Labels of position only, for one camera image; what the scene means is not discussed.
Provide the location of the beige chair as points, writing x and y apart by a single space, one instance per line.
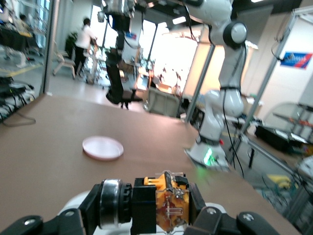
64 62

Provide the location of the black equipment case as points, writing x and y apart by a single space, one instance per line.
274 137

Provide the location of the person in white shirt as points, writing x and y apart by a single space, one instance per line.
83 36

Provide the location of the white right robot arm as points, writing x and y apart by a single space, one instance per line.
232 102

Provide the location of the blue red logo poster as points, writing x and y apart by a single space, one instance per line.
296 60

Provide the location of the pink round plate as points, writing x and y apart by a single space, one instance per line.
102 148

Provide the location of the black office chair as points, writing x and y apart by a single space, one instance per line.
115 73

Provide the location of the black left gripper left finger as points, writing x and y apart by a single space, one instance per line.
49 225

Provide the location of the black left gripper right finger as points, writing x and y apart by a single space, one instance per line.
220 225

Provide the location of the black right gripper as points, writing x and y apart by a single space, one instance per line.
121 19

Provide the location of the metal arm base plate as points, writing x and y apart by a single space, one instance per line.
220 167

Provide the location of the person in patterned shirt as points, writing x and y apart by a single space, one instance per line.
22 24

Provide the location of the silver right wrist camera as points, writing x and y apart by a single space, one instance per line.
100 16

